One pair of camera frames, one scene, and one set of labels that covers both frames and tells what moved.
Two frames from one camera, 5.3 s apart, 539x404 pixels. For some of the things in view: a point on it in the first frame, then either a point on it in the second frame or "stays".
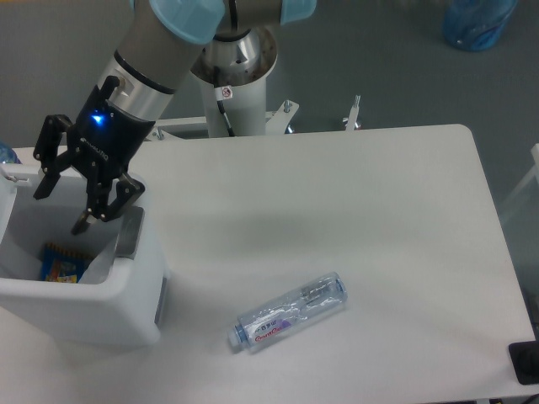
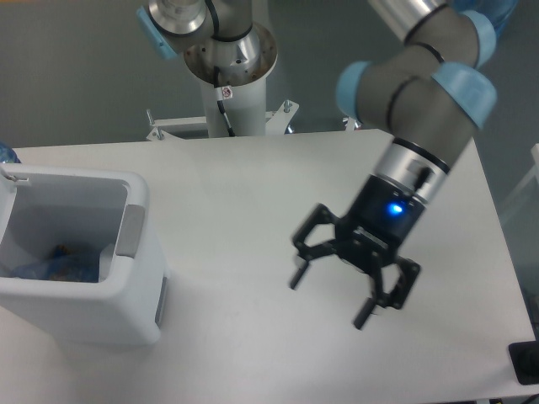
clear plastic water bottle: (288, 311) → (60, 269)
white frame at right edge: (534, 170) stays
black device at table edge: (525, 359) stays
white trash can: (103, 288) stays
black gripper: (107, 138) → (380, 220)
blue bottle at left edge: (8, 155) stays
